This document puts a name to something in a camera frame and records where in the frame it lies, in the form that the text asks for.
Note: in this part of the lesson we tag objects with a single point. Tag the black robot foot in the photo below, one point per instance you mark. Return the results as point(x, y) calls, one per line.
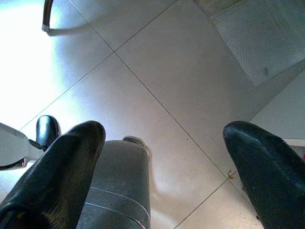
point(47, 130)

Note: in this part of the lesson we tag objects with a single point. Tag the grey robot leg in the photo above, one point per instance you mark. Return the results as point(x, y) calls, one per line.
point(16, 148)
point(121, 186)

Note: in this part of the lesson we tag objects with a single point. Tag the patterned floor mat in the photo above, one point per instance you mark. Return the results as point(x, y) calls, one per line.
point(209, 4)

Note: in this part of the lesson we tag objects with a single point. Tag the small orange floor scrap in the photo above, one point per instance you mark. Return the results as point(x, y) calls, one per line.
point(230, 174)

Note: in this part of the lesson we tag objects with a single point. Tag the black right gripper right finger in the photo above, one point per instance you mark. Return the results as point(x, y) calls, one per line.
point(269, 171)

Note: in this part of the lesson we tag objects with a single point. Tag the grey robot left leg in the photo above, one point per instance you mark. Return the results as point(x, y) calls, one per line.
point(16, 148)

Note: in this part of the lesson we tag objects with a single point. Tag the grey robot right leg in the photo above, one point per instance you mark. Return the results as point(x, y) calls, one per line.
point(121, 186)

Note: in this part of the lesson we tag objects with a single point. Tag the marble top folding table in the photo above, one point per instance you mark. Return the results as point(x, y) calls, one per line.
point(47, 12)

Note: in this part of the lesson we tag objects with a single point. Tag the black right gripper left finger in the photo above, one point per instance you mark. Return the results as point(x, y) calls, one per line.
point(54, 179)

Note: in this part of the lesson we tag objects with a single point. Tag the grey floor mat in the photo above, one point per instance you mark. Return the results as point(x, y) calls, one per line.
point(259, 40)

